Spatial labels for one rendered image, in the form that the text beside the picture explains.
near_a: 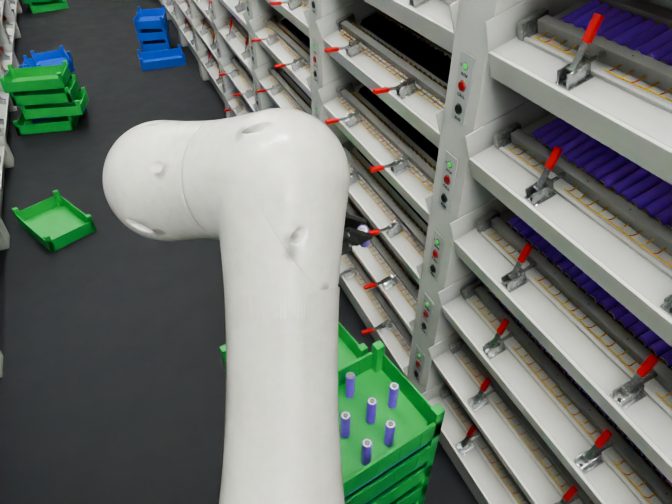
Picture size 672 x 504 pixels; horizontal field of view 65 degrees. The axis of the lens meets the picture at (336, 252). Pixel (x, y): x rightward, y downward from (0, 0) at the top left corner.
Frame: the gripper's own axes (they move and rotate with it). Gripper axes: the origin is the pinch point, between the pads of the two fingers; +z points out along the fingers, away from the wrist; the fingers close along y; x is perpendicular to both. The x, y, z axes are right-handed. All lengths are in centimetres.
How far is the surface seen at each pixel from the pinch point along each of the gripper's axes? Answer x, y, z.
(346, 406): -26.0, 23.0, 26.6
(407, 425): -16.3, 30.2, 30.1
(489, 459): -16, 45, 67
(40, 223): -167, -93, 64
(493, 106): 23.5, -15.4, 21.7
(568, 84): 34.4, -6.2, 7.2
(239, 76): -86, -145, 127
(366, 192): -21, -32, 67
